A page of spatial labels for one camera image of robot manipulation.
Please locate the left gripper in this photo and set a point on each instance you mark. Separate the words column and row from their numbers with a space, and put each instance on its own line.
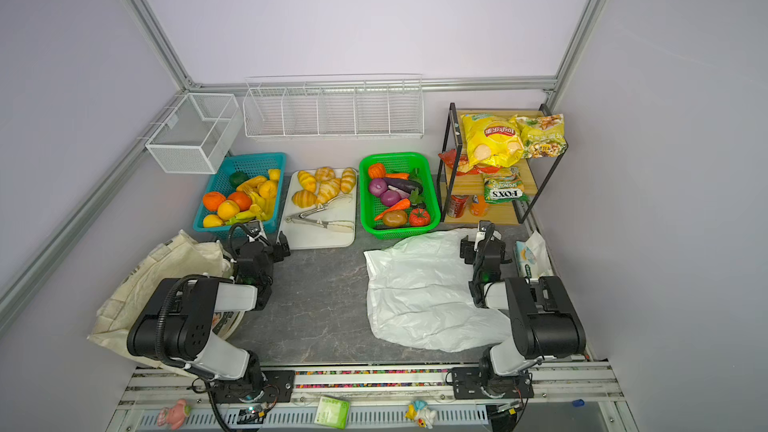
column 264, row 248

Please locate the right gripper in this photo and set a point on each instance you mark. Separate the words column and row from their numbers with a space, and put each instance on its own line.
column 483, row 251

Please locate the beige canvas tote bag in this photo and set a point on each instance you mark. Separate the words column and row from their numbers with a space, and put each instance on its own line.
column 180, row 256

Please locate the white plastic grocery bag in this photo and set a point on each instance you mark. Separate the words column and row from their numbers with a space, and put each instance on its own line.
column 418, row 296

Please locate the yellow chips bag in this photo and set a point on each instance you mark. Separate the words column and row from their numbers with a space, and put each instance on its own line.
column 492, row 139

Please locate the green-yellow snack bag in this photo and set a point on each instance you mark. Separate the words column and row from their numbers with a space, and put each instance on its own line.
column 542, row 136

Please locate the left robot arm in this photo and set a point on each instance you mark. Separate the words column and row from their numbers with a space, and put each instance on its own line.
column 175, row 326

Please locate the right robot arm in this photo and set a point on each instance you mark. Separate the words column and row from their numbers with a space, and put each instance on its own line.
column 544, row 323

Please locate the orange drink bottle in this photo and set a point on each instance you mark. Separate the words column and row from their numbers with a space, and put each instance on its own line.
column 478, row 206

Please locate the tissue pack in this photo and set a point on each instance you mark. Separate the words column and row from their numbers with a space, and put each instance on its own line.
column 532, row 257

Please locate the white plastic tray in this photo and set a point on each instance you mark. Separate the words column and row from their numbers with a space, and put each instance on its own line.
column 343, row 207

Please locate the red soda can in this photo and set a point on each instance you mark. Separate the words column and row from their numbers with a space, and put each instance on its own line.
column 456, row 205

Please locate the yellow toy lemon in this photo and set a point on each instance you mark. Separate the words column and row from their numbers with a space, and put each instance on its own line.
column 213, row 221

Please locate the yellow toy apple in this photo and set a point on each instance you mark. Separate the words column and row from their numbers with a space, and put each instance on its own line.
column 227, row 210

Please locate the toy orange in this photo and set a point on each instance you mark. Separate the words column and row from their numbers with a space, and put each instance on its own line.
column 241, row 199
column 211, row 201

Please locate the green Fox's candy bag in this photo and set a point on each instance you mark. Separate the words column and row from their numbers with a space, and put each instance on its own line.
column 504, row 186

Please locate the toy banana bunch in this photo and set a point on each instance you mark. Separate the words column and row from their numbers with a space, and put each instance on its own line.
column 263, row 192

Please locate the red toy tomato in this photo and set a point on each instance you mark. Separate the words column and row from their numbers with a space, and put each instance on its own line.
column 419, row 217

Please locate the toy striped bread roll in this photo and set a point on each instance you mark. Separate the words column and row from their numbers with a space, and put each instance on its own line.
column 304, row 199

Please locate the green toy lime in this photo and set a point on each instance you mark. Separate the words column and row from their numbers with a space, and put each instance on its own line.
column 237, row 178

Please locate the teal plastic basket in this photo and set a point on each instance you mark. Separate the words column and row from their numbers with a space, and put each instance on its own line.
column 270, row 165

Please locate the metal kitchen tongs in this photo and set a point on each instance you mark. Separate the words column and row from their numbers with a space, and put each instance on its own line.
column 310, row 218

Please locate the orange toy carrot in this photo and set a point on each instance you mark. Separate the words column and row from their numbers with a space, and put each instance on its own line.
column 403, row 204

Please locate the red snack bag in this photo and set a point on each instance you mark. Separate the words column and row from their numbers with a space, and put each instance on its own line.
column 463, row 167

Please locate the brown toy potato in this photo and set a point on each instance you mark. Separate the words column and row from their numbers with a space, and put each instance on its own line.
column 395, row 219

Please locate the toy croissant bread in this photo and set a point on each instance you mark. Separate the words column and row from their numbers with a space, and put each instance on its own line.
column 328, row 190

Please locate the green plastic basket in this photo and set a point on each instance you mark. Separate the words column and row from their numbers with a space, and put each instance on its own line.
column 403, row 165

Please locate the dark toy eggplant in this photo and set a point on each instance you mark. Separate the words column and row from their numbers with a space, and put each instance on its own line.
column 407, row 186

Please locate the purple toy onion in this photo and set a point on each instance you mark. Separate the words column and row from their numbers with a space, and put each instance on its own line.
column 389, row 198
column 377, row 187

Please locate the orange toy pepper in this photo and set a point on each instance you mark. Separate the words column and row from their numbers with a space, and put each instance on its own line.
column 377, row 171

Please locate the green small box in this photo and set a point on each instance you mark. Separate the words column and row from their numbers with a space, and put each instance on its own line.
column 332, row 412

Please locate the pink toy figure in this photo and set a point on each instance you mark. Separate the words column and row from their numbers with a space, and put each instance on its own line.
column 174, row 417

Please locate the yellow white toy figure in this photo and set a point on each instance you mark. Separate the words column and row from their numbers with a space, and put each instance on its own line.
column 421, row 414

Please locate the wooden black-frame shelf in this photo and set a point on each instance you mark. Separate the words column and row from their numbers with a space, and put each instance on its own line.
column 535, row 173

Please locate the small white wire basket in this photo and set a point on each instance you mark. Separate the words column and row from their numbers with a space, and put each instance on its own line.
column 197, row 133

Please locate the long white wire basket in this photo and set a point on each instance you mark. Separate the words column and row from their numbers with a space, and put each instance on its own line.
column 334, row 106

